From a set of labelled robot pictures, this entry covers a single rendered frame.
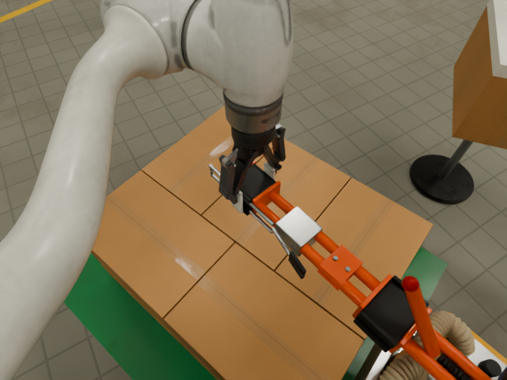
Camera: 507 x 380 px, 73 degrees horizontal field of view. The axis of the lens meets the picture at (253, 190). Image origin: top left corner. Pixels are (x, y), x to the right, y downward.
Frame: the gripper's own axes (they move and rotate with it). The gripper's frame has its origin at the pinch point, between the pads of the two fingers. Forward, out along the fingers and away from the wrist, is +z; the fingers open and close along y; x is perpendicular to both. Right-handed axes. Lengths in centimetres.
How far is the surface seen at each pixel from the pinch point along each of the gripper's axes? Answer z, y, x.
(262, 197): -1.4, -0.6, -3.4
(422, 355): -0.6, -1.2, -41.3
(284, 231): -1.0, -2.4, -11.8
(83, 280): 123, -53, 82
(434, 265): 123, 100, -40
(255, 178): -1.9, 1.4, 1.0
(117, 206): 68, -19, 69
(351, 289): -0.6, -1.4, -27.4
